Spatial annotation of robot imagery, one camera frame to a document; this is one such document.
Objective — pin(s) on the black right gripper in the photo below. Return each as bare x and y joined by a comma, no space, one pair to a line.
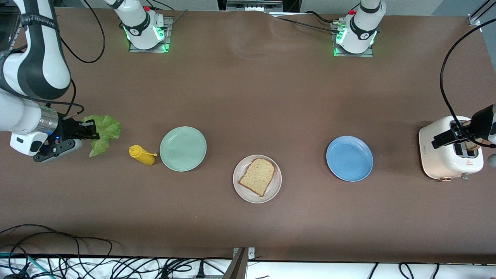
68,128

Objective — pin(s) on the white toaster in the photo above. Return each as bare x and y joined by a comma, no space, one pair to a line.
436,155

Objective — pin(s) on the mint green plate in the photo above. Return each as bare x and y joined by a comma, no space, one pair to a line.
182,149

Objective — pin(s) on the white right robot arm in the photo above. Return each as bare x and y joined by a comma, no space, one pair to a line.
15,112

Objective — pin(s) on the green lettuce leaf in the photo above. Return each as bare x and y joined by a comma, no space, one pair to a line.
108,130

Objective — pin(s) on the brown bread slice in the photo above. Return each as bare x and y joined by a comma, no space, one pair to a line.
257,176
473,145

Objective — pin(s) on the yellow squeeze bottle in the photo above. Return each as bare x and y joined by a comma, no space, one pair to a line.
145,157

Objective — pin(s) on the blue plate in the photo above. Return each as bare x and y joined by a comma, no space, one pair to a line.
348,159

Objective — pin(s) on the aluminium frame rail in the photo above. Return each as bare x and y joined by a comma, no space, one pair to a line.
473,19

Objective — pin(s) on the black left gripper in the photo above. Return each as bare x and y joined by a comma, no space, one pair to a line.
481,121

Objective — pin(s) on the black power plug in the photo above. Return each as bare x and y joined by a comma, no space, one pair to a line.
200,271

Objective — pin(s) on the beige plate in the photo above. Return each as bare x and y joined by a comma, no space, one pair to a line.
242,193

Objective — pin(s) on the metal equipment rack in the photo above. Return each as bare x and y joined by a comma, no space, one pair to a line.
254,4

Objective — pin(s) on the aluminium profile bar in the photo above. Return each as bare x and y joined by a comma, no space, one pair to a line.
237,267

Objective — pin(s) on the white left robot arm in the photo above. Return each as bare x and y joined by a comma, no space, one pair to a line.
360,31

